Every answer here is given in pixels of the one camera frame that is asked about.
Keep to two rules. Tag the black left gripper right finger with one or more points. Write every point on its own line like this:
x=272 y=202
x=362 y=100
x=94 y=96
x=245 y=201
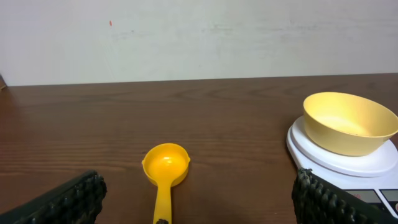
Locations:
x=318 y=201

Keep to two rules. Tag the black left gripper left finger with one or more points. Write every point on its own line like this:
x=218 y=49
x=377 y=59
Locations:
x=77 y=201

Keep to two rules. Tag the yellow plastic measuring scoop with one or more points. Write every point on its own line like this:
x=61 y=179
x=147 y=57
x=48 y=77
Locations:
x=165 y=165

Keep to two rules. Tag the white digital kitchen scale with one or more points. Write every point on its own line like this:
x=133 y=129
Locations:
x=371 y=178

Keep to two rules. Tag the pale yellow bowl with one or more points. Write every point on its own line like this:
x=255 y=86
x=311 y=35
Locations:
x=347 y=124

